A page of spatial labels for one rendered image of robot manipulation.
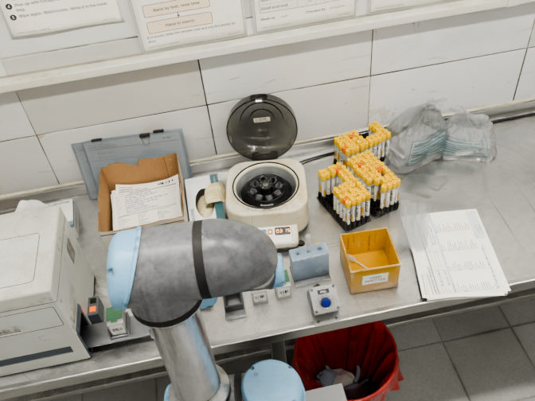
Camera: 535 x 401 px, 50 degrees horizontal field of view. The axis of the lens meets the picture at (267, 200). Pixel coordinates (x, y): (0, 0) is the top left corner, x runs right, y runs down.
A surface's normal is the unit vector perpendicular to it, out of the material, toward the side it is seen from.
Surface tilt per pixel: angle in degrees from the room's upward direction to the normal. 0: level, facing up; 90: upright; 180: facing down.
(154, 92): 90
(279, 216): 90
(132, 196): 1
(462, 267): 1
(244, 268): 70
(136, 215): 1
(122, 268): 35
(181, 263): 42
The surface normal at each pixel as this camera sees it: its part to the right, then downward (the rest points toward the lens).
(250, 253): 0.71, -0.17
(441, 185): -0.08, -0.70
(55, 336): 0.18, 0.69
